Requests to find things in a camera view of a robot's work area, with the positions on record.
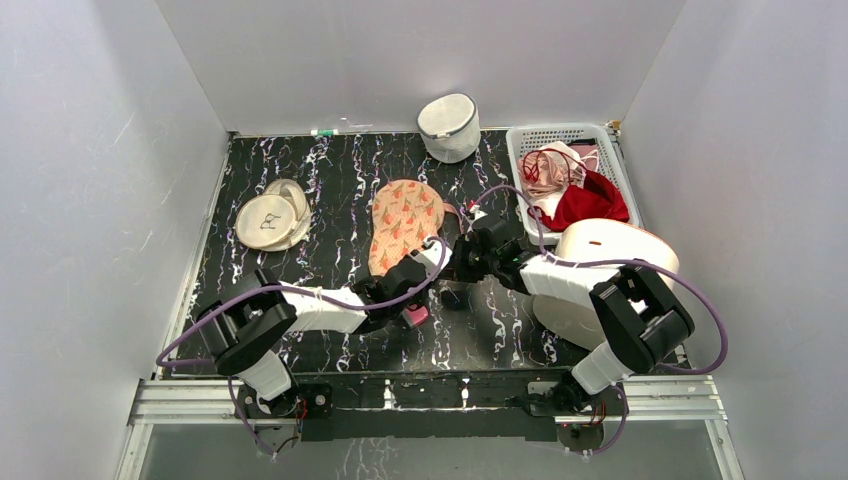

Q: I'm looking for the floral mesh laundry bag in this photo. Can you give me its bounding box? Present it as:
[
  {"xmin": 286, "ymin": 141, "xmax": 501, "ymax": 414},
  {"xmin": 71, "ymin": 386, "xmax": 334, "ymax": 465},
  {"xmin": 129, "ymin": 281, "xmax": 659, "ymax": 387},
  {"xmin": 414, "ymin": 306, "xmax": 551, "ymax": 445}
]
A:
[{"xmin": 368, "ymin": 179, "xmax": 459, "ymax": 276}]

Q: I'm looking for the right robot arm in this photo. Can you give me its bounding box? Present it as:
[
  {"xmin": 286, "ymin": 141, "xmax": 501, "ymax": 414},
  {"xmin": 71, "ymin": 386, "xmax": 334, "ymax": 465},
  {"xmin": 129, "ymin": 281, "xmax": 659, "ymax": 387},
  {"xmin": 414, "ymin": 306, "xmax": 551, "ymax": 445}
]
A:
[{"xmin": 442, "ymin": 216, "xmax": 695, "ymax": 415}]

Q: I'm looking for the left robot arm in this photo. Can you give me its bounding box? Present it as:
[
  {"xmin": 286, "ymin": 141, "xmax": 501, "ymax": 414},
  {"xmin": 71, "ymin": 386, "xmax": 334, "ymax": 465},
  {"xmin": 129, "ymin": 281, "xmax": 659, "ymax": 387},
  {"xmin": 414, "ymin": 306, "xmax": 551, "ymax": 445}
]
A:
[{"xmin": 194, "ymin": 240, "xmax": 450, "ymax": 417}]

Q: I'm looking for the pink bra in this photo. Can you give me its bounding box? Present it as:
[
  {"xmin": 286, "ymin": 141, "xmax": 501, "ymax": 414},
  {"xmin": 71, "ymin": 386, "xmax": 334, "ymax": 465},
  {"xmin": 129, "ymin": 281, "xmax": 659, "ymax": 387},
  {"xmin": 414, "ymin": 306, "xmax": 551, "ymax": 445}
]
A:
[{"xmin": 517, "ymin": 141, "xmax": 599, "ymax": 217}]

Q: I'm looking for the large cream cylindrical bag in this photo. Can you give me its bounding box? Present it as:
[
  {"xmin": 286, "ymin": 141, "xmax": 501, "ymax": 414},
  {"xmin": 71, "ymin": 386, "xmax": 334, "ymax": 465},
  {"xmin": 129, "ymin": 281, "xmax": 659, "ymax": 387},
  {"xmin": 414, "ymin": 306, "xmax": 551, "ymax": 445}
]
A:
[{"xmin": 532, "ymin": 218, "xmax": 680, "ymax": 351}]

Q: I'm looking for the red bra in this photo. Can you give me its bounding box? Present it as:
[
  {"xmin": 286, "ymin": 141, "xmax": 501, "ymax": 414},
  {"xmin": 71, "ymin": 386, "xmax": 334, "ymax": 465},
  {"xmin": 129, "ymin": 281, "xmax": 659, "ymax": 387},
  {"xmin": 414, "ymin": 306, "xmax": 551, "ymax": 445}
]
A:
[{"xmin": 527, "ymin": 171, "xmax": 630, "ymax": 232}]

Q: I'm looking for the white cylindrical mesh laundry bag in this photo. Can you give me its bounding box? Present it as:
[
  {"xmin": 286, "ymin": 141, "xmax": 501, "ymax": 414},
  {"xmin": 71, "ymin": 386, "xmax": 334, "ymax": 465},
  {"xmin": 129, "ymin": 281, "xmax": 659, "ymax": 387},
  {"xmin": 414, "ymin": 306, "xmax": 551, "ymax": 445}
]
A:
[{"xmin": 416, "ymin": 93, "xmax": 481, "ymax": 164}]

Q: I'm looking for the cream round laundry bag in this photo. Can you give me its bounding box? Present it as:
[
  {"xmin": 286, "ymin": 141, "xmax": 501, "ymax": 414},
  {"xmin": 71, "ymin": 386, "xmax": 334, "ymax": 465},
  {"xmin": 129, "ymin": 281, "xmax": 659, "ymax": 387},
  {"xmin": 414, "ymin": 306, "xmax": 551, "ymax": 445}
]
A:
[{"xmin": 235, "ymin": 179, "xmax": 312, "ymax": 252}]

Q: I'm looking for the pink and grey stamp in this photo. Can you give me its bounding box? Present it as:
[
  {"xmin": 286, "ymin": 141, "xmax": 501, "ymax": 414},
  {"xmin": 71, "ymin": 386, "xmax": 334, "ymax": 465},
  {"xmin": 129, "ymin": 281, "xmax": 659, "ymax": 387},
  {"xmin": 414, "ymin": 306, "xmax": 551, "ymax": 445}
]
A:
[{"xmin": 402, "ymin": 306, "xmax": 430, "ymax": 329}]

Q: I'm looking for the white plastic basket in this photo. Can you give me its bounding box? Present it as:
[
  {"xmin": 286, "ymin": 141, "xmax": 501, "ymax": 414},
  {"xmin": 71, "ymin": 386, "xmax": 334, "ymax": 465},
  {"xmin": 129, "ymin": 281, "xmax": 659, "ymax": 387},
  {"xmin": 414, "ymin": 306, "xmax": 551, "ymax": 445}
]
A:
[{"xmin": 507, "ymin": 123, "xmax": 642, "ymax": 245}]

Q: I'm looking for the green white small tube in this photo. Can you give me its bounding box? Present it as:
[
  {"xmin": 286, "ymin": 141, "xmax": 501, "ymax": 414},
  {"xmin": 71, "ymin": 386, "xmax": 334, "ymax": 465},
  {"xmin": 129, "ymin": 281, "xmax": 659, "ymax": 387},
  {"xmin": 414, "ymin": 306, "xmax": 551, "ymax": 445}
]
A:
[{"xmin": 310, "ymin": 129, "xmax": 340, "ymax": 137}]

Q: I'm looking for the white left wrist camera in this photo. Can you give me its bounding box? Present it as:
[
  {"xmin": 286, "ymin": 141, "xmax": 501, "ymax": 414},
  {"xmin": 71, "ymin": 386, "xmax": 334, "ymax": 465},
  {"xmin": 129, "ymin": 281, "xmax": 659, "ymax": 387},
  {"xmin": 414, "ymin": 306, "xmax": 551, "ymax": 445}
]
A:
[{"xmin": 416, "ymin": 237, "xmax": 452, "ymax": 274}]

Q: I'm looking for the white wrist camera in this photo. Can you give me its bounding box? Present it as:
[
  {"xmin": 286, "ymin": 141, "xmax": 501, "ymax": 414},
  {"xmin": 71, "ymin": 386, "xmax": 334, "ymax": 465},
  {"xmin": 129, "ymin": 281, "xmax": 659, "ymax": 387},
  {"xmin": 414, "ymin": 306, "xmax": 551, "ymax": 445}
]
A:
[
  {"xmin": 467, "ymin": 204, "xmax": 487, "ymax": 224},
  {"xmin": 416, "ymin": 237, "xmax": 452, "ymax": 274}
]

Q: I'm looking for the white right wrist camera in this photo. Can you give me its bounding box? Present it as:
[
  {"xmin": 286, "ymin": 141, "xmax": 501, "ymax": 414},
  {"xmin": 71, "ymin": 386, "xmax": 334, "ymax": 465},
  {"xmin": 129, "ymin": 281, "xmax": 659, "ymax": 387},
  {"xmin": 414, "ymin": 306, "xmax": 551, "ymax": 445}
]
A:
[{"xmin": 467, "ymin": 204, "xmax": 487, "ymax": 224}]

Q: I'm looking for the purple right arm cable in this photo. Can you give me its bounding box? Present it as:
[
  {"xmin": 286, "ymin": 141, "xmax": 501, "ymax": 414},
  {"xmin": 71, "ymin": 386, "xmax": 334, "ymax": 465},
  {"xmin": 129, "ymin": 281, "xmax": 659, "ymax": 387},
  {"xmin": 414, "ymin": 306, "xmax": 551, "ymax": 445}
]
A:
[{"xmin": 466, "ymin": 184, "xmax": 730, "ymax": 458}]

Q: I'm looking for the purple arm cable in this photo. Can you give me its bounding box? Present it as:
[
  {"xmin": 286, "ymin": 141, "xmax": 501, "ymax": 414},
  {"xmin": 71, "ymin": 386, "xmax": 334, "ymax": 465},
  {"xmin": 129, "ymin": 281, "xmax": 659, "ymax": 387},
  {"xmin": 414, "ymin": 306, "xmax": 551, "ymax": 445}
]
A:
[
  {"xmin": 466, "ymin": 184, "xmax": 730, "ymax": 458},
  {"xmin": 156, "ymin": 236, "xmax": 452, "ymax": 458}
]

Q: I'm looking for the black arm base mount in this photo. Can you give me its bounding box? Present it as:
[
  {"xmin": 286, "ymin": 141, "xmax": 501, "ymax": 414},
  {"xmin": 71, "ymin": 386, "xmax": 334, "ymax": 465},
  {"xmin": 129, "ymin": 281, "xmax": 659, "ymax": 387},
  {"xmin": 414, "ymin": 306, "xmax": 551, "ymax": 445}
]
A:
[{"xmin": 231, "ymin": 371, "xmax": 617, "ymax": 451}]

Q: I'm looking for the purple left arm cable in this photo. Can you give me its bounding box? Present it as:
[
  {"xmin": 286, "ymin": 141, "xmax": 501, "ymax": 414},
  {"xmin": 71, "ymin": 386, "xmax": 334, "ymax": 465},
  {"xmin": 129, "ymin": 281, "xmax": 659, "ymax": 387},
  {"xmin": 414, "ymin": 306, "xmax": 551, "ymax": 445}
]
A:
[{"xmin": 156, "ymin": 236, "xmax": 452, "ymax": 458}]

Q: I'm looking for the aluminium frame rail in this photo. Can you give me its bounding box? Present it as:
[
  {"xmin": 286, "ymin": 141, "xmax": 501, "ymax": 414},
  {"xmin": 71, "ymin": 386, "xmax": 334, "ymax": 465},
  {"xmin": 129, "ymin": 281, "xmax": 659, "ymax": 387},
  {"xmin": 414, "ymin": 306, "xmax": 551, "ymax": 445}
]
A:
[{"xmin": 117, "ymin": 370, "xmax": 743, "ymax": 479}]

